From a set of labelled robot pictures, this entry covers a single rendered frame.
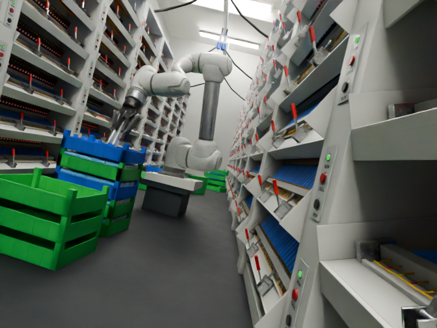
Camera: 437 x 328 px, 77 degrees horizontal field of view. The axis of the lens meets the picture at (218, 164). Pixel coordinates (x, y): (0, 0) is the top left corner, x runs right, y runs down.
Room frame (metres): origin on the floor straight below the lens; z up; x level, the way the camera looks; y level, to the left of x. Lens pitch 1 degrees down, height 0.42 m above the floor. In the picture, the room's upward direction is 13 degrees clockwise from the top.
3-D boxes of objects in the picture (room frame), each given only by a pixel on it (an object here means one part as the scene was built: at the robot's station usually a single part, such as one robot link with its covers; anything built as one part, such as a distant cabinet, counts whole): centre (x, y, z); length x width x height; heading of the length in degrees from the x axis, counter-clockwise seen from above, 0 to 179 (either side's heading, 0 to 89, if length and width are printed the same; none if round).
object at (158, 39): (3.25, 1.08, 0.86); 0.20 x 0.09 x 1.73; 89
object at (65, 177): (1.26, 0.52, 0.20); 0.30 x 0.20 x 0.08; 82
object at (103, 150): (1.26, 0.52, 0.36); 0.30 x 0.20 x 0.08; 82
